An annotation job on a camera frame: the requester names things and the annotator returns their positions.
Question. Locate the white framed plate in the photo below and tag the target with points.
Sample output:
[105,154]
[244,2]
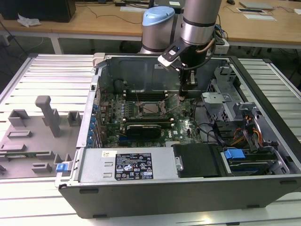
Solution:
[251,10]

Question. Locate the green motherboard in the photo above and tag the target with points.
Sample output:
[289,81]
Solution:
[178,124]

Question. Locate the black graphics card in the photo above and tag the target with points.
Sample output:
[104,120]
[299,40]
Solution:
[143,131]

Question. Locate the green RAM stick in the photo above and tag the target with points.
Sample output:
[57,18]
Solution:
[23,155]

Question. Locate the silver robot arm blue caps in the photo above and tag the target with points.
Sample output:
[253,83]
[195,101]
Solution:
[197,30]

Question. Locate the crumpled white paper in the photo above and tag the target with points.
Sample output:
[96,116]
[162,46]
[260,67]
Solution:
[29,20]

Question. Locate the silver metal drive cage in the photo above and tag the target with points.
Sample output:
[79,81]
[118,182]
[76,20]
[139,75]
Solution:
[216,103]

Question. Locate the black box on desk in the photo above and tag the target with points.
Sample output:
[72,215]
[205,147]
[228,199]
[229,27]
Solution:
[37,9]

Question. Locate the hard disk in blue carrier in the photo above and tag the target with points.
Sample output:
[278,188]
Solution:
[234,155]

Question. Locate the black computer mouse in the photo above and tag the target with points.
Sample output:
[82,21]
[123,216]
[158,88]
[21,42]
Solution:
[231,2]

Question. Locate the long wooden desk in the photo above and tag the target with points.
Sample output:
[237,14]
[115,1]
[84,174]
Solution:
[94,26]

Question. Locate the black plastic shroud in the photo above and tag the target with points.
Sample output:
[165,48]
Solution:
[197,162]

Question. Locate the open black PC case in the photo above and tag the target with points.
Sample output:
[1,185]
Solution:
[164,200]

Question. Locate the grey parts rack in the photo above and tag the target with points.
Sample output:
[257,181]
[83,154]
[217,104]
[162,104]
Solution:
[35,141]

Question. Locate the white paper sheet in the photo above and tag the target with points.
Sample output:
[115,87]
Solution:
[131,9]

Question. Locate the flat grey laptop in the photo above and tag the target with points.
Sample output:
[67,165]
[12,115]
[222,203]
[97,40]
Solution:
[256,4]

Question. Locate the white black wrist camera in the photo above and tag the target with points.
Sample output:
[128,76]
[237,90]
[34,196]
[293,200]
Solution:
[168,58]

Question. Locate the small black power adapter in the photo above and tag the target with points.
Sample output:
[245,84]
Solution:
[120,3]

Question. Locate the silver power supply unit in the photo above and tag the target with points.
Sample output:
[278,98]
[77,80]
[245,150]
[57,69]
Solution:
[94,164]

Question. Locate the pale paper sheet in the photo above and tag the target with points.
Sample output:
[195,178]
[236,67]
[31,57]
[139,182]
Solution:
[259,17]

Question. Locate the CPU socket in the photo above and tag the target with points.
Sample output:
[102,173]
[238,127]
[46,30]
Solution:
[141,110]

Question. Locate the blue case latch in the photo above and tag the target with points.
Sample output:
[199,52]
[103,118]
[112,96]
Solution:
[61,167]

